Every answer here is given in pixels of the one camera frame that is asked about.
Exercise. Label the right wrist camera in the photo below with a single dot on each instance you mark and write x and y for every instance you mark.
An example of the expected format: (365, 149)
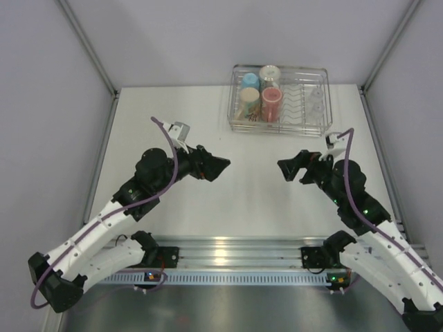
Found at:
(336, 146)

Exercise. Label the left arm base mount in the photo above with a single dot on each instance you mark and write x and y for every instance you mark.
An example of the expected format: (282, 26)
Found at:
(166, 257)

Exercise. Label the clear plastic cup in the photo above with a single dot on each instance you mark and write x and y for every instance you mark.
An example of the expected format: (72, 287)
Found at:
(316, 96)
(315, 113)

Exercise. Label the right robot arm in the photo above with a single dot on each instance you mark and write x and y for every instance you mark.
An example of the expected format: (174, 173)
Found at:
(374, 248)

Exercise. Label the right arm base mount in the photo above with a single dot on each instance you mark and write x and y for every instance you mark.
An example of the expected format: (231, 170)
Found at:
(317, 259)

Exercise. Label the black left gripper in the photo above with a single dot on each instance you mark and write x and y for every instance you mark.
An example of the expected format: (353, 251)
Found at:
(211, 167)

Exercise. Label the perforated cable duct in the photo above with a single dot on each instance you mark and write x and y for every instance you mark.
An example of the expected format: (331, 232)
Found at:
(223, 279)

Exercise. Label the metal wire dish rack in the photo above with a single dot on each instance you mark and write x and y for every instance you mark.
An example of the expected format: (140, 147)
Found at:
(296, 84)

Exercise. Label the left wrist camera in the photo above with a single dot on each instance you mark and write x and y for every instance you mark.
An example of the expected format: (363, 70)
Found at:
(178, 133)

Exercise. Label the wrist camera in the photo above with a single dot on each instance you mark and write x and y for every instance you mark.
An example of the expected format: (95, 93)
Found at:
(178, 133)
(336, 146)

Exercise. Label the light blue mug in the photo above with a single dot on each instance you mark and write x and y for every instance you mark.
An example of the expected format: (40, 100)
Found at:
(250, 80)

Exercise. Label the pink ghost pattern mug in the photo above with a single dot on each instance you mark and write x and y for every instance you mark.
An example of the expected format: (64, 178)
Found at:
(271, 104)

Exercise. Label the white floral mug orange inside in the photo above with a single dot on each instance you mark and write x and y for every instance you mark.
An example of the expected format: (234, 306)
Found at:
(269, 76)

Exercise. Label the aluminium mounting rail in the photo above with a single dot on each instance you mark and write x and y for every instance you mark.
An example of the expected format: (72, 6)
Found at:
(241, 253)

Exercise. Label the beige coral pattern mug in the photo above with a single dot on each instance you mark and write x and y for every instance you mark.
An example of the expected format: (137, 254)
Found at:
(249, 104)

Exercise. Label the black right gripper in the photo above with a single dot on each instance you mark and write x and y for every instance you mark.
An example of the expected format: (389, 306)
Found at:
(304, 159)

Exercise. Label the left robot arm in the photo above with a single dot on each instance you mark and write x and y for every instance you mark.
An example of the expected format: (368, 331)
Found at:
(66, 273)

